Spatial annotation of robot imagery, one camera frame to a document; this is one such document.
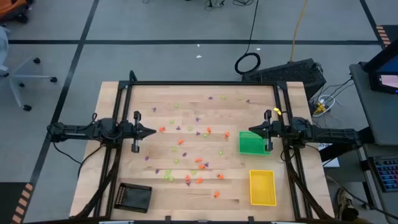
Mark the black plastic basket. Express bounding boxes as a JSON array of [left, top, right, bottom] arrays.
[[113, 182, 154, 214]]

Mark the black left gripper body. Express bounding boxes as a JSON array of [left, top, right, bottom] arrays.
[[123, 111, 141, 153]]

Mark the grey desk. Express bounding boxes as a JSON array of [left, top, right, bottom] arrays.
[[348, 61, 398, 147]]

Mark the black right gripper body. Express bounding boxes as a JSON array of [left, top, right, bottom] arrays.
[[264, 110, 284, 152]]

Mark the green plastic basket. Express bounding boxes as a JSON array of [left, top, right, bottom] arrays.
[[238, 130, 271, 156]]

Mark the black monitor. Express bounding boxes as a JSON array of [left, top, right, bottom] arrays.
[[363, 37, 398, 95]]

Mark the black coiled floor cable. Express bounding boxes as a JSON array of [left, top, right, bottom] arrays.
[[234, 0, 262, 76]]

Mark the white cable loop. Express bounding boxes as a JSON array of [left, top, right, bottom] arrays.
[[312, 94, 336, 118]]

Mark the black computer case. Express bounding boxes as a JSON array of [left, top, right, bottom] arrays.
[[241, 58, 327, 100]]

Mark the white paper sheet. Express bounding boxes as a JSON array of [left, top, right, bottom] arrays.
[[317, 142, 340, 169]]

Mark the yellow power plug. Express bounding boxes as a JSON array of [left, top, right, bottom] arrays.
[[313, 101, 327, 115]]

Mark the orange chair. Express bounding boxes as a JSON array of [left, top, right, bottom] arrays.
[[0, 0, 34, 24]]

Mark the person's shoe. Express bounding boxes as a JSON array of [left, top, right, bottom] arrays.
[[335, 187, 361, 222]]

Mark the white office chair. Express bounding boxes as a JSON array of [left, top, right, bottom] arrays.
[[0, 26, 58, 112]]

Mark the yellow floor cable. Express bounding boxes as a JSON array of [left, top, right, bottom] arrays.
[[289, 0, 309, 62]]

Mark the black desk beam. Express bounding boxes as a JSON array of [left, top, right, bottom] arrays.
[[318, 136, 377, 163]]

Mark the yellow plastic basket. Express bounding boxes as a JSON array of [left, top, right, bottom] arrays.
[[249, 169, 278, 207]]

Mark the backlit keyboard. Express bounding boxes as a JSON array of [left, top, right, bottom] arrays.
[[368, 155, 398, 193]]

